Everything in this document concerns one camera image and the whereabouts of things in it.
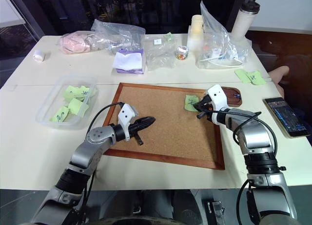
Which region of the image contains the gold framed smartphone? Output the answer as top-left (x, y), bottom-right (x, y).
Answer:
top-left (262, 97), bottom-right (312, 139)

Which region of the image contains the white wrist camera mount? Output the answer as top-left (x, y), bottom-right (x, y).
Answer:
top-left (117, 103), bottom-right (140, 141)
top-left (206, 84), bottom-right (231, 125)

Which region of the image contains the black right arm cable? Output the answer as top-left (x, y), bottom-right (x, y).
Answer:
top-left (208, 110), bottom-right (279, 162)

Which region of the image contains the crumpled clear plastic bag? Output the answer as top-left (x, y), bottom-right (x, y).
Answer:
top-left (90, 19), bottom-right (146, 55)

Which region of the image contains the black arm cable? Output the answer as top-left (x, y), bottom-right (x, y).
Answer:
top-left (208, 110), bottom-right (279, 162)
top-left (86, 102), bottom-right (125, 138)

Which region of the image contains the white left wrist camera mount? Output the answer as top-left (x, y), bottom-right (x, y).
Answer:
top-left (117, 103), bottom-right (140, 141)

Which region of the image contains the dark rounded shape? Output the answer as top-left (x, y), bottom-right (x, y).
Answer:
top-left (170, 189), bottom-right (207, 225)

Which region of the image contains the cream plastic container stack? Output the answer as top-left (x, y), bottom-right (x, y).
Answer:
top-left (187, 14), bottom-right (205, 52)

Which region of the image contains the white tape roll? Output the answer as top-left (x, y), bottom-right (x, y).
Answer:
top-left (33, 49), bottom-right (46, 62)

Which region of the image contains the clear zip plastic bag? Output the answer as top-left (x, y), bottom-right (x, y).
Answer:
top-left (142, 34), bottom-right (178, 72)

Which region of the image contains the small jar of pushpins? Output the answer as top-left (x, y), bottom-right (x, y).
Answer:
top-left (175, 46), bottom-right (190, 61)

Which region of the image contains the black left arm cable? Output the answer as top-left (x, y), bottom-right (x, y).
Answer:
top-left (86, 102), bottom-right (125, 138)

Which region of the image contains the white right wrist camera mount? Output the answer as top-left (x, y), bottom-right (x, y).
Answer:
top-left (206, 84), bottom-right (231, 125)

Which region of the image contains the bag of pink items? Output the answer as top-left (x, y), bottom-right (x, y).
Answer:
top-left (58, 31), bottom-right (98, 55)

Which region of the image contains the wood framed cork board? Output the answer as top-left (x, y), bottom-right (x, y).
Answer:
top-left (101, 82), bottom-right (226, 171)

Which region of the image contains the white tumbler with black lid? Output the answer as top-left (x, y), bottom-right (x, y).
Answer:
top-left (231, 1), bottom-right (261, 40)

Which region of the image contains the large clear plastic bag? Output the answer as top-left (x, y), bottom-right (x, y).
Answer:
top-left (196, 0), bottom-right (252, 71)

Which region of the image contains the clear plastic box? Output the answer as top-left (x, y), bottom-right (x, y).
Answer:
top-left (36, 75), bottom-right (99, 130)

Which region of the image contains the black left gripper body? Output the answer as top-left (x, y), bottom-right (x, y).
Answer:
top-left (126, 119), bottom-right (145, 147)

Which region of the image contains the green sticky note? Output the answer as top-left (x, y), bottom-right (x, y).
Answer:
top-left (183, 94), bottom-right (201, 112)
top-left (80, 85), bottom-right (98, 102)
top-left (67, 98), bottom-right (90, 117)
top-left (246, 70), bottom-right (266, 86)
top-left (62, 85), bottom-right (85, 100)
top-left (234, 68), bottom-right (252, 84)
top-left (50, 105), bottom-right (71, 123)

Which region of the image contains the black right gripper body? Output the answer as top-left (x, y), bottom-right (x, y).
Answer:
top-left (196, 94), bottom-right (216, 120)

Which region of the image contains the black box with silver plate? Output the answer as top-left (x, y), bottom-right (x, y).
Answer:
top-left (206, 198), bottom-right (224, 215)

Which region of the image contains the brown wooden tray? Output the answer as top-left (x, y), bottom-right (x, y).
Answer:
top-left (220, 86), bottom-right (244, 107)

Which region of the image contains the purple tissue pack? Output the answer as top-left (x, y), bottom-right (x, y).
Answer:
top-left (112, 48), bottom-right (146, 75)

